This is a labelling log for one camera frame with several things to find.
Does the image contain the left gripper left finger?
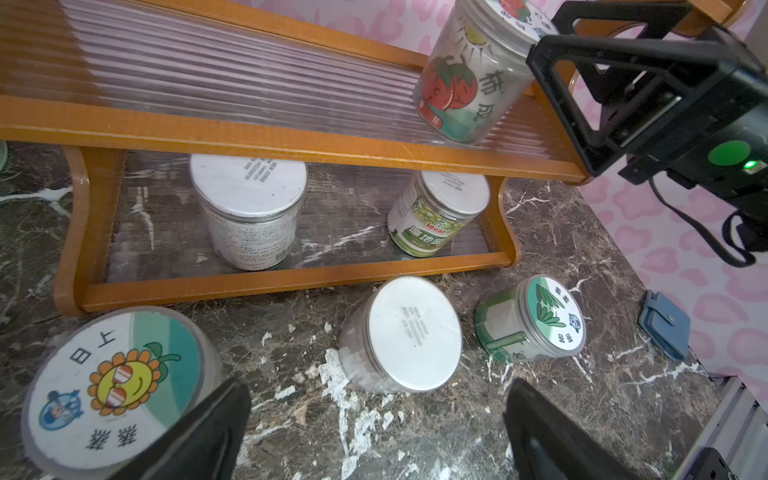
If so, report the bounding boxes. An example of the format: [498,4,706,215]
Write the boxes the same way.
[112,377,251,480]

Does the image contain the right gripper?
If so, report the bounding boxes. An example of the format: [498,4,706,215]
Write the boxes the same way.
[527,1,767,201]

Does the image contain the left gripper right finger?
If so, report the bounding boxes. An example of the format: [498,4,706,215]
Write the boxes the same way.
[503,378,637,479]

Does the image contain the sunflower lid seed jar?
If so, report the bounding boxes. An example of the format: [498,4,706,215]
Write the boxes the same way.
[21,306,224,479]

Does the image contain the green leaf lid seed jar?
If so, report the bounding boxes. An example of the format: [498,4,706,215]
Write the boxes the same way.
[474,275,587,363]

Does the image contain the tall white-lid seed jar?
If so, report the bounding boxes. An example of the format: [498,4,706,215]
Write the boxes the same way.
[338,276,463,394]

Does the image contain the tomato lid seed jar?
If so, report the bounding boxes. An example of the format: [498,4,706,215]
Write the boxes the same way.
[413,0,559,144]

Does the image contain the green label jar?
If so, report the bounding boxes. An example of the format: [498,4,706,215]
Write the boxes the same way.
[387,171,490,258]

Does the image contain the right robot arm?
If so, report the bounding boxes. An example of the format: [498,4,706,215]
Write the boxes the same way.
[527,1,767,268]

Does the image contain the white-lid jar bottom left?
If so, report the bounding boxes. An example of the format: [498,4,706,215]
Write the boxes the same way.
[189,154,308,271]

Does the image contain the wooden three-tier shelf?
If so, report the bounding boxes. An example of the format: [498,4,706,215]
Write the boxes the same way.
[0,0,751,317]

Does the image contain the blue wallet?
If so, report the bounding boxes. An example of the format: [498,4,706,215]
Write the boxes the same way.
[638,290,691,362]

